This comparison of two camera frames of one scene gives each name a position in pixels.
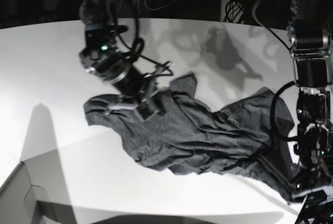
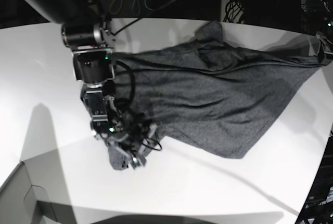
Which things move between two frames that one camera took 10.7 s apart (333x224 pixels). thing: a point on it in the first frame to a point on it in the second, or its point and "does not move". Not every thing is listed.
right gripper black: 312,177 to 325,54
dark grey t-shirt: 192,136 to 204,93
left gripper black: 136,87 to 133,134
